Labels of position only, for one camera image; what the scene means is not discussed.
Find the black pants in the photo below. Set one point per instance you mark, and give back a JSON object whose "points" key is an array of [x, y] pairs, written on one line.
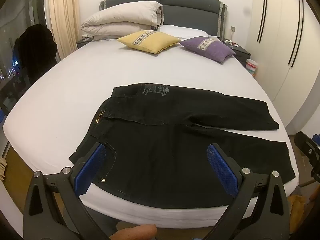
{"points": [[162, 155]]}

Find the yellow paper bag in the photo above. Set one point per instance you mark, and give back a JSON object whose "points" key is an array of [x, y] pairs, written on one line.
{"points": [[297, 206]]}

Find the dark window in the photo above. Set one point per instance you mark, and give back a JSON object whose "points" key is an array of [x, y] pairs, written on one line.
{"points": [[7, 42]]}

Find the purple cushion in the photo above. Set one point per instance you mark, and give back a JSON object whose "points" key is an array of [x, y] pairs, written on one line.
{"points": [[212, 48]]}

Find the white bed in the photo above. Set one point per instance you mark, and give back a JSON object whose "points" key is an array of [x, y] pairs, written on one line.
{"points": [[75, 92]]}

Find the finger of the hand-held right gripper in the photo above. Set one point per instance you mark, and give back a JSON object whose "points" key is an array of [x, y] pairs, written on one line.
{"points": [[306, 143], [315, 175]]}

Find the grey nightstand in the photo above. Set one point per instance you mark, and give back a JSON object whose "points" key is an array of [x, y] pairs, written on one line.
{"points": [[82, 44], [241, 52]]}

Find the white items on nightstand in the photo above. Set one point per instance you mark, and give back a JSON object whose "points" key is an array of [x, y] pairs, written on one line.
{"points": [[228, 42]]}

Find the beige curtain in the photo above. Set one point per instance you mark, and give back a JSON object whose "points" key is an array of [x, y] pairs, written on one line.
{"points": [[63, 17]]}

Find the white wardrobe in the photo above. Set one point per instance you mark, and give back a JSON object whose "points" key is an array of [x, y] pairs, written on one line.
{"points": [[280, 42]]}

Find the wall switch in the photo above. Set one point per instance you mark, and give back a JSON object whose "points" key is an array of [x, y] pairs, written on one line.
{"points": [[233, 29]]}

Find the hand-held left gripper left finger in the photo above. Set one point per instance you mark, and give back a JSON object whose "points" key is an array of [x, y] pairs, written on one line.
{"points": [[91, 165]]}

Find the striped bucket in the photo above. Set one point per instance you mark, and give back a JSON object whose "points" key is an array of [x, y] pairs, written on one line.
{"points": [[252, 67]]}

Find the grey padded headboard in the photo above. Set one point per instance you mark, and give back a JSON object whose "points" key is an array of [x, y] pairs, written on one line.
{"points": [[190, 7]]}

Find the white pillow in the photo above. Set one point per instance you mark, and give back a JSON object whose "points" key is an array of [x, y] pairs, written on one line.
{"points": [[185, 31]]}

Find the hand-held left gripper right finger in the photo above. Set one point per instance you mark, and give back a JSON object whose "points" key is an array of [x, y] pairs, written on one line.
{"points": [[221, 170]]}

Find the yellow cushion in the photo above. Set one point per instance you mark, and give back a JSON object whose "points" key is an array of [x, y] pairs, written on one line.
{"points": [[150, 41]]}

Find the folded cream duvet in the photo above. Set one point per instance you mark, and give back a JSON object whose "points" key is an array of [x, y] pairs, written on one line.
{"points": [[120, 17]]}

